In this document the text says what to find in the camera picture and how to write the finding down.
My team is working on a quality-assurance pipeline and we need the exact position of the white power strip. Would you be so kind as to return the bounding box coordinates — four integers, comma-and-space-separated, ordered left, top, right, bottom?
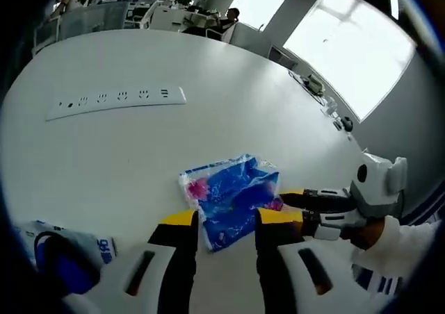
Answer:
44, 86, 188, 122

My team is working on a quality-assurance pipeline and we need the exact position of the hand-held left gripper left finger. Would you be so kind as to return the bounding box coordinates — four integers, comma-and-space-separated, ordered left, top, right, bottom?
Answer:
62, 209, 200, 314

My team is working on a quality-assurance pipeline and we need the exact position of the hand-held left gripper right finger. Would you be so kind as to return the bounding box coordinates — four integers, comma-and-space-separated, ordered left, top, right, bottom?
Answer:
255, 208, 354, 314

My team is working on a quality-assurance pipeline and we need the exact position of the white table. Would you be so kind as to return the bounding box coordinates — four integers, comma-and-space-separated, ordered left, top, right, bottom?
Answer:
1, 28, 376, 259

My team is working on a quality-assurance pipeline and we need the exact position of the wet wipes pack blue lid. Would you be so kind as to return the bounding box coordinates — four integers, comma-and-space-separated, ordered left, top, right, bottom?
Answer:
15, 219, 118, 296

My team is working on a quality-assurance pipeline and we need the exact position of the blue plastic bag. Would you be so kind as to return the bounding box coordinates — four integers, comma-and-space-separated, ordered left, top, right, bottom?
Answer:
178, 151, 285, 254

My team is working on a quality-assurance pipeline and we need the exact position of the grey device on table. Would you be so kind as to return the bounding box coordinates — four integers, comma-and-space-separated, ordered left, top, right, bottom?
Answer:
298, 72, 327, 97

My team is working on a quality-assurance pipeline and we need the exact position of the person's right hand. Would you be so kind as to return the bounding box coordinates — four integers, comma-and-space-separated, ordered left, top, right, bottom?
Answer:
339, 218, 387, 251

